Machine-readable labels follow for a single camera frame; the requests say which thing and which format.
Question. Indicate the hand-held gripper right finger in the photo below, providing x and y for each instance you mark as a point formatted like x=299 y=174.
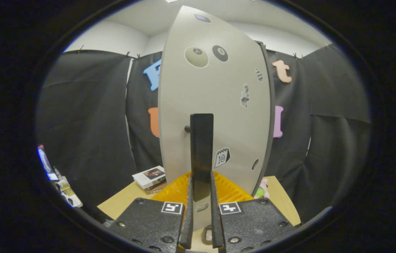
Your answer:
x=216 y=225

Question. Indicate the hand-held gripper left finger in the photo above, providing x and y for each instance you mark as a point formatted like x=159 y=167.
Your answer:
x=188 y=225

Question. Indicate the brown plush shoe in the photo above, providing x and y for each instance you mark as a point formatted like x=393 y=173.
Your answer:
x=203 y=235

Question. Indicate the beige shoe cabinet door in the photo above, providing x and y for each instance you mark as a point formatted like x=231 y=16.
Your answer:
x=219 y=105

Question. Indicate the dark grey shoe cabinet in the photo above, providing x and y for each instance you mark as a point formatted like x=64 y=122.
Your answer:
x=271 y=105

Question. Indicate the green pink plush toy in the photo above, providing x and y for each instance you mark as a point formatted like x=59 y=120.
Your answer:
x=261 y=192

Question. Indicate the black backdrop cloth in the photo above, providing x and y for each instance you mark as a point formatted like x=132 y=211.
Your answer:
x=85 y=123

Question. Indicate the blue white board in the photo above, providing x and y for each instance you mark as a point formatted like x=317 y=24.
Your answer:
x=45 y=161

